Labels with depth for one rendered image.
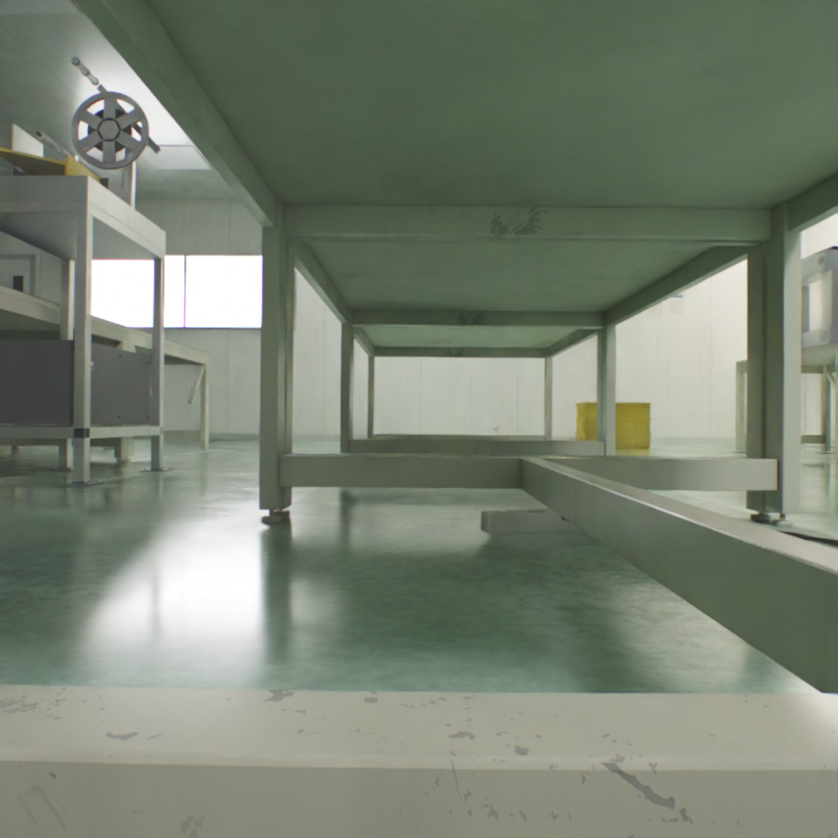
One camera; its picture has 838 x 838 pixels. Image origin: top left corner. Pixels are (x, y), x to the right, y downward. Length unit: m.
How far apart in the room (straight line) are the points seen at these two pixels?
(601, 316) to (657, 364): 5.06
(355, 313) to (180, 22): 2.11
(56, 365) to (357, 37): 1.94
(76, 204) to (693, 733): 2.60
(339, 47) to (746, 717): 0.92
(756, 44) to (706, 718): 0.96
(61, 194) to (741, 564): 2.51
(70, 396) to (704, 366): 6.96
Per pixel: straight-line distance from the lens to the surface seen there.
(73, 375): 2.64
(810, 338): 5.35
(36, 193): 2.76
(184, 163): 7.41
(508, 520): 1.39
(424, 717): 0.19
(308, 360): 7.75
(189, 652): 0.72
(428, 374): 7.62
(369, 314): 2.97
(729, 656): 0.75
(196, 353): 5.09
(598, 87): 1.12
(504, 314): 2.98
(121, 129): 3.26
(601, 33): 0.99
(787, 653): 0.47
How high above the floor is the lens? 0.23
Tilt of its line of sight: level
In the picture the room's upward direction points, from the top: straight up
